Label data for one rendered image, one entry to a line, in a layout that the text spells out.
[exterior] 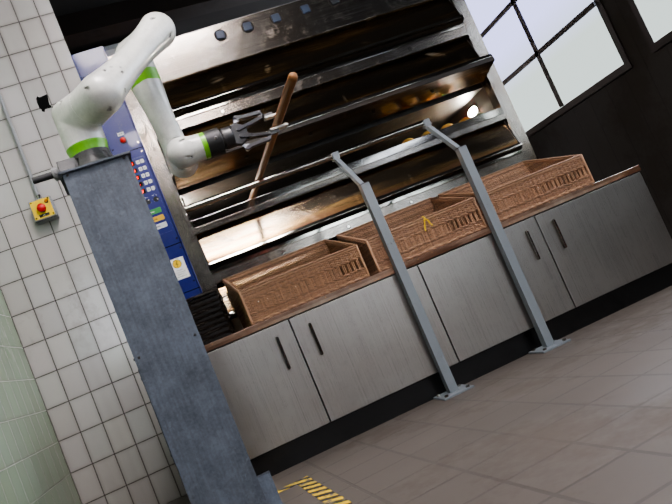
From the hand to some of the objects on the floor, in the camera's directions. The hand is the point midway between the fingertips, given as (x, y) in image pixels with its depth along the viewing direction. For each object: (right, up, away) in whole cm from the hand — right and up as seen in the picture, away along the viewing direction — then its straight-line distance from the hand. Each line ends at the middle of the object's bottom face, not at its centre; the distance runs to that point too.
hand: (276, 121), depth 236 cm
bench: (+72, -106, +71) cm, 147 cm away
